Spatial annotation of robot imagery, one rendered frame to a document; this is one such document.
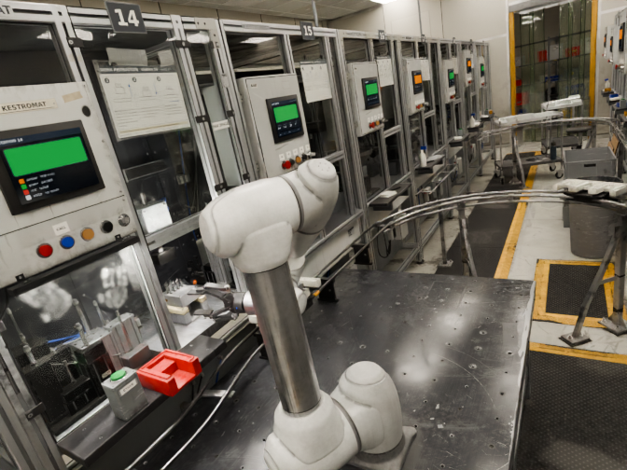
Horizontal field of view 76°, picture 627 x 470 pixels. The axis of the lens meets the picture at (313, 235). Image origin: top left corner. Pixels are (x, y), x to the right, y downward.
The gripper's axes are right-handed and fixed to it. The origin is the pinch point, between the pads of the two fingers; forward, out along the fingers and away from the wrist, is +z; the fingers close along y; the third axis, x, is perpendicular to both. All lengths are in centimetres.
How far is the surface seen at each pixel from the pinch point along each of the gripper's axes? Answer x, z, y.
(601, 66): -768, -365, 12
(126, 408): 42.7, 0.2, -8.6
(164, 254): -12.9, 19.1, 14.5
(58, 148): 25, 9, 63
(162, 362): 23.0, 2.2, -8.6
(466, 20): -827, -148, 133
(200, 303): -15.0, 11.3, -9.7
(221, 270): -37.5, 12.2, -6.0
